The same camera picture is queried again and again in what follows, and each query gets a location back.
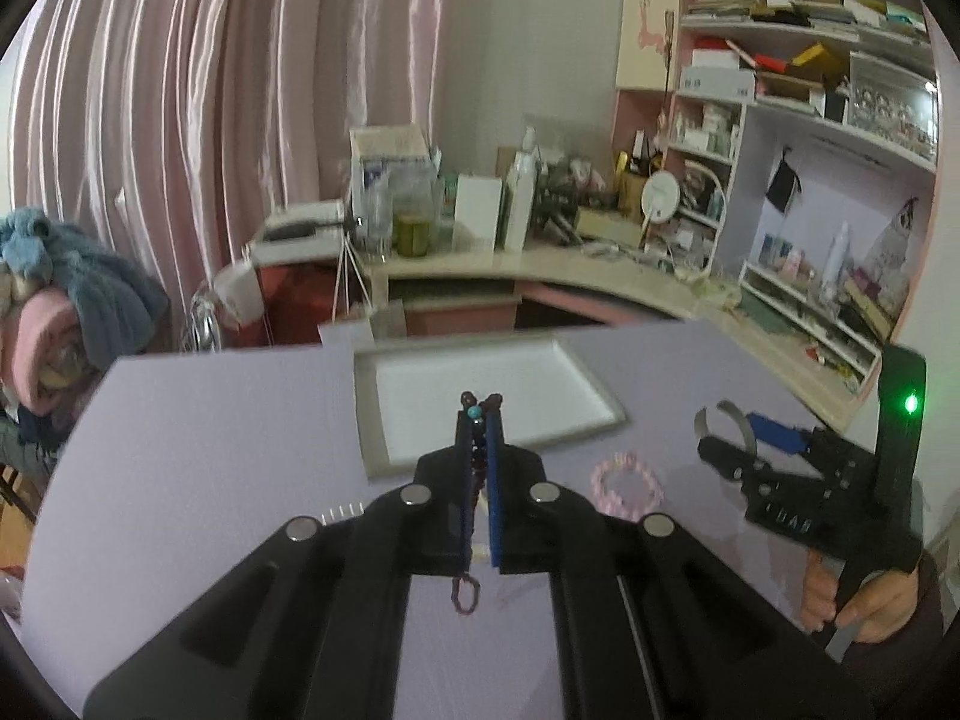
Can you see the silver cuff bangle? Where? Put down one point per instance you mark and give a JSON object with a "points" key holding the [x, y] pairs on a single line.
{"points": [[726, 421]]}

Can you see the cream curved desk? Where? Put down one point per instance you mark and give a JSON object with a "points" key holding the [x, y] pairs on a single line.
{"points": [[615, 290]]}

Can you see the pile of clothes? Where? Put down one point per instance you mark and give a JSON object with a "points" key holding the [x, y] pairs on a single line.
{"points": [[70, 308]]}

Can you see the white paper shopping bag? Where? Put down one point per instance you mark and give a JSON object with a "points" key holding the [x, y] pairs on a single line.
{"points": [[355, 318]]}

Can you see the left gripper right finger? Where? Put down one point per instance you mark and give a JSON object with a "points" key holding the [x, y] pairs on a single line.
{"points": [[518, 535]]}

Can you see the white carton box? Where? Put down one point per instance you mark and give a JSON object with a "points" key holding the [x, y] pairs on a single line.
{"points": [[476, 212]]}

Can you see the pink white bookshelf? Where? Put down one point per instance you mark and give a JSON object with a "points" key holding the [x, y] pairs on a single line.
{"points": [[804, 135]]}

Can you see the right hand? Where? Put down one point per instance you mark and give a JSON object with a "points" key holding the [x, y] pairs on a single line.
{"points": [[882, 607]]}

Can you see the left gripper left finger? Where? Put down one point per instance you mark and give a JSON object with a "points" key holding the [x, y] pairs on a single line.
{"points": [[442, 529]]}

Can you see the white tall bottle box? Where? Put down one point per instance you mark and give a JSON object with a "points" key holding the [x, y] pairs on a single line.
{"points": [[520, 182]]}

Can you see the green glass jar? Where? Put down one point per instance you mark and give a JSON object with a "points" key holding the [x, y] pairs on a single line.
{"points": [[412, 235]]}

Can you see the round white mirror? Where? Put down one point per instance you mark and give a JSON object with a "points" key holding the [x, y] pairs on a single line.
{"points": [[660, 198]]}

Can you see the pink curtain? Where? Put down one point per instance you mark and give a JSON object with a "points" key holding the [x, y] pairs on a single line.
{"points": [[171, 129]]}

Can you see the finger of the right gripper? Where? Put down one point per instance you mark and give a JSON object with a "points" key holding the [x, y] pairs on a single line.
{"points": [[730, 461], [788, 440]]}

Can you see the white jewelry tray box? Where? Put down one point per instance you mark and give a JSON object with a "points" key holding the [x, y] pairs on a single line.
{"points": [[409, 395]]}

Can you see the red cabinet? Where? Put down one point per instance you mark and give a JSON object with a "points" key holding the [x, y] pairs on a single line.
{"points": [[297, 299]]}

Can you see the white mug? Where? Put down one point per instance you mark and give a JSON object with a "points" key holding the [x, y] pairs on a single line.
{"points": [[238, 291]]}

